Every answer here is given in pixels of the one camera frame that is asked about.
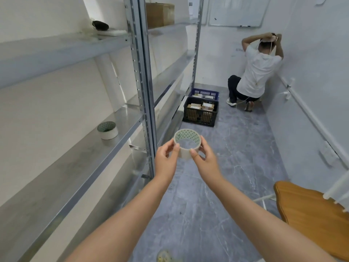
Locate brown cardboard box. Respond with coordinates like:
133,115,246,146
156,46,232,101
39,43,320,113
145,2,175,29

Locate black pouch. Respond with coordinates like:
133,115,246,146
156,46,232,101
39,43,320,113
92,20,110,31

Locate person's left hand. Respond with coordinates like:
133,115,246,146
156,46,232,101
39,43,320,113
154,139,180,186

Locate black plastic crate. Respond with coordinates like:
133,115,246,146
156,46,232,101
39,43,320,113
183,96,219,128

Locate grey metal shelving rack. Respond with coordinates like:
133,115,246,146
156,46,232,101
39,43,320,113
0,0,205,262

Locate blue plastic crate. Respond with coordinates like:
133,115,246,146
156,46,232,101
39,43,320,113
190,88,220,101

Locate person's right hand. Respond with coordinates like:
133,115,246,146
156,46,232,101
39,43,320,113
190,135,224,186

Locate person's right forearm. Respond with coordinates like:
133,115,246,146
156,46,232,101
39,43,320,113
202,178,336,262

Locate white wall whiteboard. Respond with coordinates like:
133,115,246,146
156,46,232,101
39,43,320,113
208,0,271,28

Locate white wall socket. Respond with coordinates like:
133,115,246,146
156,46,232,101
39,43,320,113
319,141,340,167

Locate wooden chair seat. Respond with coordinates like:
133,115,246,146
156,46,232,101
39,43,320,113
273,180,349,261

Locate clear tape roll green core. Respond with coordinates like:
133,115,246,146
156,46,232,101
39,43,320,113
173,129,202,160

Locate white tape roll green core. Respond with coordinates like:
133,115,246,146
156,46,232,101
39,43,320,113
97,121,119,140

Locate person's left forearm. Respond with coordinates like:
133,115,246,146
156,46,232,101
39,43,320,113
65,177,175,262

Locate white chair frame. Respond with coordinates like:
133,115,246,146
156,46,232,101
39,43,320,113
252,170,349,213

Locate white wall pipe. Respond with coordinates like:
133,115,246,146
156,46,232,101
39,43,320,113
278,75,349,168

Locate brown boxes in crate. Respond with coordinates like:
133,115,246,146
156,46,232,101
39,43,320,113
187,102,215,112

